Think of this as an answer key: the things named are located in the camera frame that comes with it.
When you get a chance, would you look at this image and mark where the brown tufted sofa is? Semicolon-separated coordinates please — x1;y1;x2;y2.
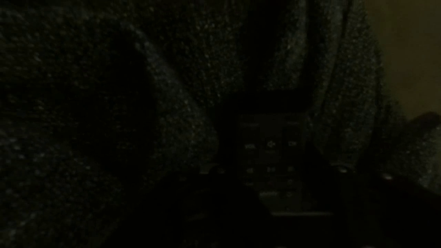
363;0;441;123

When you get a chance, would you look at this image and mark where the black remote control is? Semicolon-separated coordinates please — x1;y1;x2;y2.
235;114;314;216

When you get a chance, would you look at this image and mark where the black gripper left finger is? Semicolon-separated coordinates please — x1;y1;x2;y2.
180;167;259;248

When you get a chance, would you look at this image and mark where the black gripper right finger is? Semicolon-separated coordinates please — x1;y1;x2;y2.
322;163;383;248

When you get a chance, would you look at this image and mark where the dark grey crumpled towel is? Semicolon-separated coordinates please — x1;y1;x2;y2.
0;0;441;248

